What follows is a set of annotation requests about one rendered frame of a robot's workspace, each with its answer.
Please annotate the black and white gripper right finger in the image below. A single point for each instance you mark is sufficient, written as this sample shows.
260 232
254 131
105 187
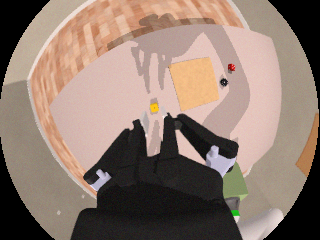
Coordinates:
218 152

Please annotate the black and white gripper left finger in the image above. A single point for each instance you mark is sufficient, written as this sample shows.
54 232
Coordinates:
122 158

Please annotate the black die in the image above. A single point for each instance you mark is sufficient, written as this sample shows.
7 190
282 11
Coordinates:
224 82

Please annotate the yellow die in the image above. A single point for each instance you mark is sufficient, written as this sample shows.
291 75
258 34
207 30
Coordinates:
154 107

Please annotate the red die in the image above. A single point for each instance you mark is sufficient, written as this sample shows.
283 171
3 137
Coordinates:
231 67

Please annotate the tan flat mat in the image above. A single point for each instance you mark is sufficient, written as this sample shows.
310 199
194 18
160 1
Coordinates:
194 82

